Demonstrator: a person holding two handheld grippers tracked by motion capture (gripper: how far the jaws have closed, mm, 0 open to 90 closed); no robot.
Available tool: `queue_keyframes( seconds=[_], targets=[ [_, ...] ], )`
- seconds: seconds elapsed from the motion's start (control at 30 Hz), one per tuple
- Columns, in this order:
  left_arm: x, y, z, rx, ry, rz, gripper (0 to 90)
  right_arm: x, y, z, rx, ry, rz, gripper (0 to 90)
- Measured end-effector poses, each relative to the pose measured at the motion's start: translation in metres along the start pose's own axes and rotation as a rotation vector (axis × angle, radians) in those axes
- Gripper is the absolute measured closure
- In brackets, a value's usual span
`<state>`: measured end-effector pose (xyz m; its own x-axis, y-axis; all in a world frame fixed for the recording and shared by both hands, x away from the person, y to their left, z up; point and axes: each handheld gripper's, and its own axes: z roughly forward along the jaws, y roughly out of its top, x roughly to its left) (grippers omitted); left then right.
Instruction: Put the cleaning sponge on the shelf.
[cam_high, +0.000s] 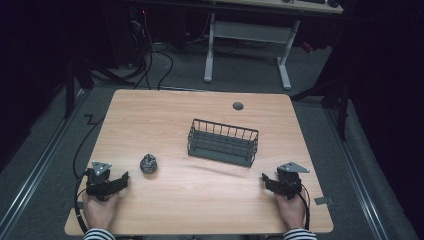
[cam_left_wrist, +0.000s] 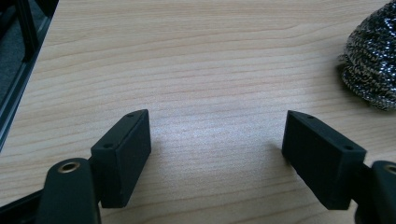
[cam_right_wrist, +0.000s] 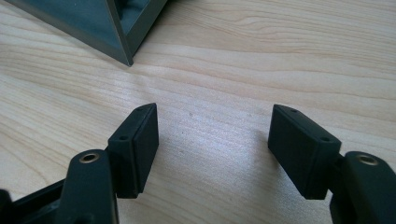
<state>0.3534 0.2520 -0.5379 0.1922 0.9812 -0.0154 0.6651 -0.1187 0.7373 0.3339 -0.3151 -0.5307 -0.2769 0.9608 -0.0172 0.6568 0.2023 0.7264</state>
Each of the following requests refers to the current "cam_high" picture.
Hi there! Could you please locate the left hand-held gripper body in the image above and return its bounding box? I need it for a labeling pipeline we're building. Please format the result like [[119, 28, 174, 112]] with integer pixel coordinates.
[[85, 161, 113, 202]]

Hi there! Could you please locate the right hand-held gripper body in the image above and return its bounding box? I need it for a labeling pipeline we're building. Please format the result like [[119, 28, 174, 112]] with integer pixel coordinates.
[[275, 161, 311, 201]]

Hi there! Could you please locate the dark round speckled object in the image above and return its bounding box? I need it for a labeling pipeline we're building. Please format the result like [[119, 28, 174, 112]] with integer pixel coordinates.
[[139, 153, 159, 175]]

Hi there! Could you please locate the dark grey wire basket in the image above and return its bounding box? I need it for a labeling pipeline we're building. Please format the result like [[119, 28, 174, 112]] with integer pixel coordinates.
[[186, 118, 260, 169]]

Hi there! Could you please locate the person's left hand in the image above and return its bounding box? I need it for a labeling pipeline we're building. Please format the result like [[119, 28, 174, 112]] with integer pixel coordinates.
[[82, 191, 120, 232]]

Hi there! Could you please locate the person's right hand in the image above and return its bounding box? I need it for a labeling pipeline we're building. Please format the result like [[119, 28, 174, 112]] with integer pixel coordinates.
[[274, 191, 307, 232]]

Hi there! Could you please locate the grey tape piece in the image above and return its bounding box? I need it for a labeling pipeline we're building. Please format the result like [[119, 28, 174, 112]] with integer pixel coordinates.
[[313, 196, 335, 206]]

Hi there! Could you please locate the black metal stand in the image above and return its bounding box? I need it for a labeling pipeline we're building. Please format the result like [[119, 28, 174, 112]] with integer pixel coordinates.
[[62, 56, 96, 120], [290, 71, 351, 142]]

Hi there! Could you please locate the small red object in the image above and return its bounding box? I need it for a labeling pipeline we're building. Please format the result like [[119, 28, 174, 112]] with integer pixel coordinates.
[[300, 41, 315, 55]]

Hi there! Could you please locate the dark computer tower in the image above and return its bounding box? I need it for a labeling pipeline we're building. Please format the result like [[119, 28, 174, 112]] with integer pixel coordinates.
[[99, 4, 149, 69]]

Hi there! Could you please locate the white-legged wooden desk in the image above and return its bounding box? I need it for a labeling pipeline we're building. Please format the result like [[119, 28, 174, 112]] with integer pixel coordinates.
[[203, 0, 345, 91]]

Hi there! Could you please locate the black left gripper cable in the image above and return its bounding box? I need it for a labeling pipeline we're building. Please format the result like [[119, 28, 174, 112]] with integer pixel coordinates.
[[73, 168, 95, 235]]

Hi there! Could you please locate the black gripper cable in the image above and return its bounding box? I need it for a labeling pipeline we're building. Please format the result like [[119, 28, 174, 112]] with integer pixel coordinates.
[[73, 168, 95, 235], [293, 181, 312, 232]]

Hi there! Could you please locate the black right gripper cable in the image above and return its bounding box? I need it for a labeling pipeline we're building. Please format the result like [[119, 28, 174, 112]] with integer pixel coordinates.
[[293, 181, 312, 232]]

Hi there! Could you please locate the aluminium floor rail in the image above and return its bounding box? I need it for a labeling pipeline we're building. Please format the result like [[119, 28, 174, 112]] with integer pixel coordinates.
[[0, 89, 88, 238], [324, 108, 390, 240]]

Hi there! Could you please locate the bundle of black floor cables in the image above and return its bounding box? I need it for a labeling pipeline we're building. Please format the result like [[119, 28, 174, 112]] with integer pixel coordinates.
[[89, 8, 214, 92]]

